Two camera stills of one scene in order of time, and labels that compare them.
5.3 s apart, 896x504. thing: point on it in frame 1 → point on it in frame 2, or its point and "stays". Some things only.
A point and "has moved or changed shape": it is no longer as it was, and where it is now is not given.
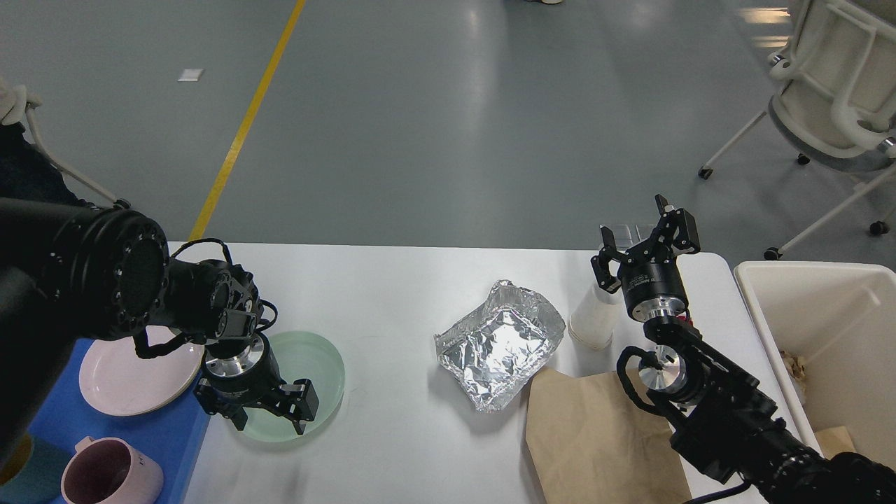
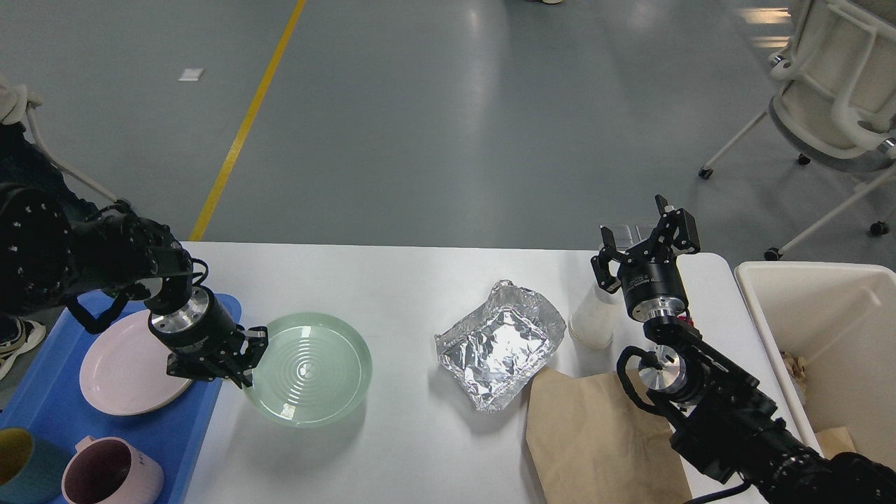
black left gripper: x=254 y=372 → x=204 y=327
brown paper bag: x=589 y=444 stays
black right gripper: x=649 y=276 stays
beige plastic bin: x=831 y=327 stays
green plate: x=299 y=355 has moved or changed shape
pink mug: x=109 y=470 stays
